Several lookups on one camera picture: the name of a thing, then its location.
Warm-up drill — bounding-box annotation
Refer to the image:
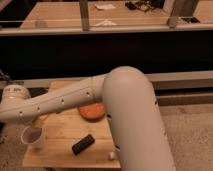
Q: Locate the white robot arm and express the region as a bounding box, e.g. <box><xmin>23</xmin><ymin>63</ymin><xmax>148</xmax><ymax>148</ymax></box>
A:
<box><xmin>0</xmin><ymin>66</ymin><xmax>176</xmax><ymax>171</ymax></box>

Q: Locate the small wooden table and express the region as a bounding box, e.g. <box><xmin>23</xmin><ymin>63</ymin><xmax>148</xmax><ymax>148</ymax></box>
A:
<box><xmin>22</xmin><ymin>80</ymin><xmax>122</xmax><ymax>169</ymax></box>

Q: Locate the black rectangular block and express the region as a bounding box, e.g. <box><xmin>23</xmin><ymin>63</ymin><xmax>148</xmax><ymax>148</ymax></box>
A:
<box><xmin>72</xmin><ymin>134</ymin><xmax>95</xmax><ymax>155</ymax></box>

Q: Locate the orange bowl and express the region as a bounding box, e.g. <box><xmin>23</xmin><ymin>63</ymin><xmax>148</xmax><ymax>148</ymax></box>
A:
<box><xmin>78</xmin><ymin>103</ymin><xmax>105</xmax><ymax>121</ymax></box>

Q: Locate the folded white paper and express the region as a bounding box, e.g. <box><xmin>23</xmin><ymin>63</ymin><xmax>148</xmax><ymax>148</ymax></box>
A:
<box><xmin>95</xmin><ymin>19</ymin><xmax>117</xmax><ymax>27</ymax></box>

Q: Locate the white paper sheet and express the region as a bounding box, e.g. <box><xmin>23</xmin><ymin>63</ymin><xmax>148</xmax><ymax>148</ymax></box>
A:
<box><xmin>94</xmin><ymin>4</ymin><xmax>116</xmax><ymax>10</ymax></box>

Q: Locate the black device on desk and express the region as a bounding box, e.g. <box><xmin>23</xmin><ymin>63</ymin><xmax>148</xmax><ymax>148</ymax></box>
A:
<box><xmin>183</xmin><ymin>17</ymin><xmax>200</xmax><ymax>23</ymax></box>

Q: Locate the metal clamp bracket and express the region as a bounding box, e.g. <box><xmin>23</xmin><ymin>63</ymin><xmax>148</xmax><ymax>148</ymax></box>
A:
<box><xmin>0</xmin><ymin>69</ymin><xmax>25</xmax><ymax>88</ymax></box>

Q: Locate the grey metal post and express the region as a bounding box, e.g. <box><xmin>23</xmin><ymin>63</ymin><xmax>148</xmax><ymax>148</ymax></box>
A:
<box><xmin>79</xmin><ymin>0</ymin><xmax>90</xmax><ymax>31</ymax></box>
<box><xmin>167</xmin><ymin>0</ymin><xmax>196</xmax><ymax>28</ymax></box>

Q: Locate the black cables pile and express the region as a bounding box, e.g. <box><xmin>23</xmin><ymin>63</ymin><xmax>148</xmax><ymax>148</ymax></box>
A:
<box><xmin>125</xmin><ymin>0</ymin><xmax>162</xmax><ymax>13</ymax></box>

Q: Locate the grey metal post right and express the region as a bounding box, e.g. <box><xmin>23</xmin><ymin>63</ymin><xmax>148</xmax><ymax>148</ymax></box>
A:
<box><xmin>167</xmin><ymin>0</ymin><xmax>196</xmax><ymax>28</ymax></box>

